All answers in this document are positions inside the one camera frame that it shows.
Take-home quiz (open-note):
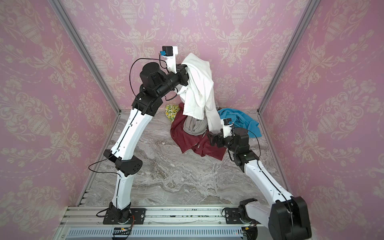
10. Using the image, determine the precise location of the white cloth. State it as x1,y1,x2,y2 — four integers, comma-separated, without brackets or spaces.
178,53,222,134

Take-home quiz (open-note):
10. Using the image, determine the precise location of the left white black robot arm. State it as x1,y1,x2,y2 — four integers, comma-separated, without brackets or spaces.
104,62,189,224

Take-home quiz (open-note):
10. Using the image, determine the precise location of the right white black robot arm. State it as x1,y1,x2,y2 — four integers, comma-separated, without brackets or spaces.
208,128,312,240

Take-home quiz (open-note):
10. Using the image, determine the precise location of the maroon cloth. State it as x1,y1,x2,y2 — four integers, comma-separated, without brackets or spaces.
170,103,226,161

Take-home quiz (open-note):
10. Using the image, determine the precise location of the grey cloth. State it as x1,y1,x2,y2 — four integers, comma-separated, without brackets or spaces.
183,116,208,136

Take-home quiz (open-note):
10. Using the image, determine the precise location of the blue cloth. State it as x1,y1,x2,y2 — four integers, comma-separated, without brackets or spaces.
218,108,262,138

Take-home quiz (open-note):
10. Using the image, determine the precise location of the yellow floral cloth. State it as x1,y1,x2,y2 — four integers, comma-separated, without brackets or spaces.
165,105,181,123

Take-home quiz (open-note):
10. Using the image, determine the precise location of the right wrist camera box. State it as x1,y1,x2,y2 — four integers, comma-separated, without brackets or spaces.
221,118,233,138

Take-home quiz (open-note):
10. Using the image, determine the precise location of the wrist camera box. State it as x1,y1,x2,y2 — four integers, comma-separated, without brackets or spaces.
221,118,233,138
160,46,179,74

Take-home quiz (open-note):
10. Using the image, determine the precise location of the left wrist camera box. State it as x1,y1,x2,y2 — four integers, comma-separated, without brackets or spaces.
160,46,179,74

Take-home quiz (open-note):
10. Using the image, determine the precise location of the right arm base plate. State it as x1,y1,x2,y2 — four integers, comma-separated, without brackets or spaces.
221,208,257,226

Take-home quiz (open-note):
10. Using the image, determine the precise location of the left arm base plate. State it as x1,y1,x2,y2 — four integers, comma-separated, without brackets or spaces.
103,208,147,226

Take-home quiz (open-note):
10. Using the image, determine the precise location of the left aluminium corner post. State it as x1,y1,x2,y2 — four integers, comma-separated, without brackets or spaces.
48,0,121,115

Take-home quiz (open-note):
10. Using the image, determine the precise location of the aluminium corner post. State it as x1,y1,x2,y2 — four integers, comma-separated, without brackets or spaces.
258,0,321,115
48,0,121,115

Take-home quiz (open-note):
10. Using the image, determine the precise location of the right aluminium corner post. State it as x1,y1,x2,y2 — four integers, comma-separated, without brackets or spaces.
258,0,321,115

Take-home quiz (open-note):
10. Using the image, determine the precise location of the aluminium front rail frame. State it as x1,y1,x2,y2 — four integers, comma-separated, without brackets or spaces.
54,205,273,240

